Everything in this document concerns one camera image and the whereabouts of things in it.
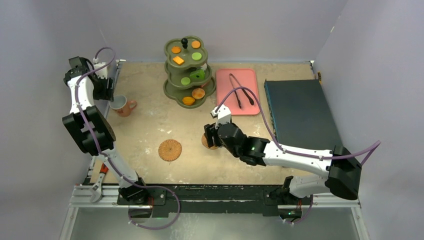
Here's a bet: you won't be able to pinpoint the green three-tier stand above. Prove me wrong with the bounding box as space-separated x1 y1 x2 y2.
163 35 217 109

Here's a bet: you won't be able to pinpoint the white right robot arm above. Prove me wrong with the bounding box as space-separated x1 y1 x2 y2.
203 122 362 204

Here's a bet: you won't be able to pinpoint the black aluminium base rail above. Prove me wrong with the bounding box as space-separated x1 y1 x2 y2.
69 184 361 218

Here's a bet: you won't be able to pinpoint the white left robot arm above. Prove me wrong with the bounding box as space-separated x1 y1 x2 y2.
62 56 149 205

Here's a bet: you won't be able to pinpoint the red handled tool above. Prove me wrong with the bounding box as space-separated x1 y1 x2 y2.
99 163 109 175

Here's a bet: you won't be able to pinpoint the orange mug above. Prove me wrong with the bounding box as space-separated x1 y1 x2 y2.
109 95 138 118

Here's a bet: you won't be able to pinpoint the black cat-paw tongs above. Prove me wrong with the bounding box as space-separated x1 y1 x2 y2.
228 73 255 110

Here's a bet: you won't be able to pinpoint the purple cable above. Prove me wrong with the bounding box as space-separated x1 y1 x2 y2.
215 86 382 226
74 46 182 231

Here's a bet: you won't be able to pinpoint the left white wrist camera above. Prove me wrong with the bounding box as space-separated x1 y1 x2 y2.
93 58 111 79

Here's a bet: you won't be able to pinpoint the green macaron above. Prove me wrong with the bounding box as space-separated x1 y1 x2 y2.
180 77 191 86
191 52 203 61

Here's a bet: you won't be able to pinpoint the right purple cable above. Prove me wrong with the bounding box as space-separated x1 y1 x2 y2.
215 86 382 226

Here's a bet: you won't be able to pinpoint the yellow square cracker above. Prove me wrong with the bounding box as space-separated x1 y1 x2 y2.
172 55 185 66

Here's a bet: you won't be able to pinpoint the yellow egg tart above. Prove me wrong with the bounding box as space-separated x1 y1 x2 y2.
182 96 196 106

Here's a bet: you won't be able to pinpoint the round orange cookie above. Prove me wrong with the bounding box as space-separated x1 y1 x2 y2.
171 46 182 54

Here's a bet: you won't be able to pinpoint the paw print bun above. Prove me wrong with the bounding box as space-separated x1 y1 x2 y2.
191 87 206 100

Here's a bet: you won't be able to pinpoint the dark grey flat box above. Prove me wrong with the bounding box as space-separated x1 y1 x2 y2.
264 79 343 156

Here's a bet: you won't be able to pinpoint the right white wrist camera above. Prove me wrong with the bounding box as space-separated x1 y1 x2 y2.
210 104 232 129

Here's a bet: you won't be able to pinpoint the pink serving tray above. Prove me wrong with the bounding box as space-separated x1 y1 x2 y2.
215 68 260 116

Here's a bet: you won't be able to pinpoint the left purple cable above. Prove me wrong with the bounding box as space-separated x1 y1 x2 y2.
74 46 182 231

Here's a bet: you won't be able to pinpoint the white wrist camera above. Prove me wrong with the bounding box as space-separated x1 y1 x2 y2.
210 104 232 129
93 58 111 79

